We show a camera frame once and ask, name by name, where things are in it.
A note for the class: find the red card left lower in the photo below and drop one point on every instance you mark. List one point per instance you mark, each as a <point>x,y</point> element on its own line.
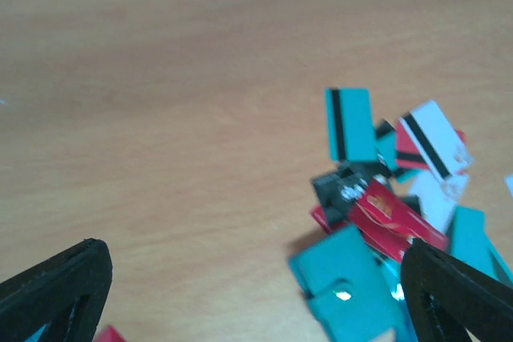
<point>109,334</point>

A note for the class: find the white card black stripe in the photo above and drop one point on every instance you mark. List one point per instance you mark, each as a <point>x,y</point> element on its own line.
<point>425,139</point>

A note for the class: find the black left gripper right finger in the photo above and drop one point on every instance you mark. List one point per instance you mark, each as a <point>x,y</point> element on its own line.
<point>449,300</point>

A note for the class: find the teal card black stripe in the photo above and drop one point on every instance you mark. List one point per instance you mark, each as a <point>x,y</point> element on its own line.
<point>470,244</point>

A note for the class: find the teal leather card holder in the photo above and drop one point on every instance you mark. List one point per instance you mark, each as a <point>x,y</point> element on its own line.
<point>347,292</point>

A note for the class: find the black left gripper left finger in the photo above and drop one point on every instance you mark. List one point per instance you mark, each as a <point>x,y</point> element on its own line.
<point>61,298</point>

